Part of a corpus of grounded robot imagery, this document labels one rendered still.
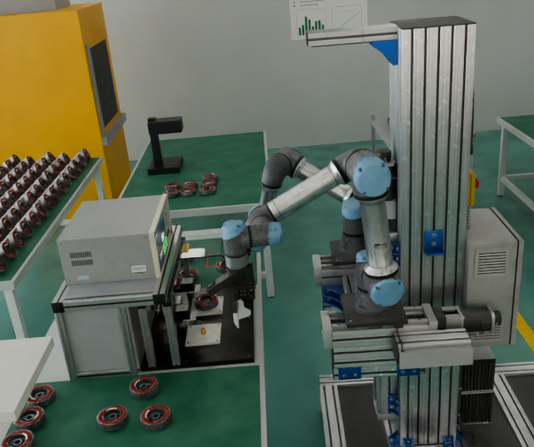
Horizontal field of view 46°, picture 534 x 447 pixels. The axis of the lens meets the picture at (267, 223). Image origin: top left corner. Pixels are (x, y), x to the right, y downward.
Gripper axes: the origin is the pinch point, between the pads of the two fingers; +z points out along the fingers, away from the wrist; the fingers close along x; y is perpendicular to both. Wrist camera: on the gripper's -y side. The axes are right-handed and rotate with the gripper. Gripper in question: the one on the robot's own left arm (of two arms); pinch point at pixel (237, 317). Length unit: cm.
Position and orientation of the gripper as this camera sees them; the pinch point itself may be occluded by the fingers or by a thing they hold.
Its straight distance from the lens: 221.2
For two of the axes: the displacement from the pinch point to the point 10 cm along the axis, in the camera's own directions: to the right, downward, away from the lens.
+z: 0.8, 9.1, 4.0
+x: 0.0, -4.0, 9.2
